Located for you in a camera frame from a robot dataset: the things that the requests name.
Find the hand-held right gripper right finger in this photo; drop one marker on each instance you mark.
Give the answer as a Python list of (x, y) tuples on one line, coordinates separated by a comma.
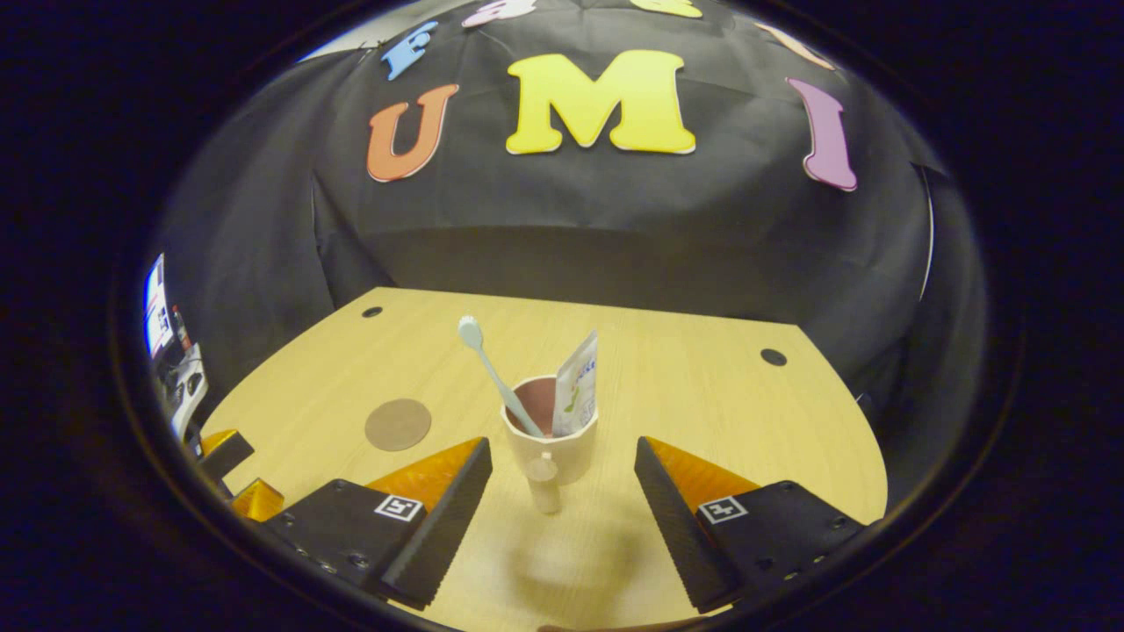
[(676, 518)]

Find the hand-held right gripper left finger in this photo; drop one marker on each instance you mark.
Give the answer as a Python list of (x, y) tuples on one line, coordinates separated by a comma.
[(448, 518)]

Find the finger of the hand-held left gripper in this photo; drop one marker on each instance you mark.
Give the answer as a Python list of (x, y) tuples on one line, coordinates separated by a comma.
[(257, 500), (226, 455)]

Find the round brown coaster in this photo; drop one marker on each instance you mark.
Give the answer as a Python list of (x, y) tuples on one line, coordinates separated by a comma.
[(398, 425)]

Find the white toothbrush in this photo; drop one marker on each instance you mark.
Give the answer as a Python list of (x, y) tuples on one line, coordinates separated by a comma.
[(496, 377)]

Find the white toothpaste tube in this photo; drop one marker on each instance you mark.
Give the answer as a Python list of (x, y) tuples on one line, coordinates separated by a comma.
[(578, 386)]

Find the wooden desktop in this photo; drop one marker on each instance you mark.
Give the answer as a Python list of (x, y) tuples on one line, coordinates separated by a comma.
[(702, 412)]

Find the computer monitor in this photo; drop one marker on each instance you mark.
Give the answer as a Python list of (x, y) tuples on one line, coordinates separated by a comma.
[(156, 307)]

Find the black backdrop cloth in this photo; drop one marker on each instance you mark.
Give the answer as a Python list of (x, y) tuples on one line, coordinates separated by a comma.
[(615, 219)]

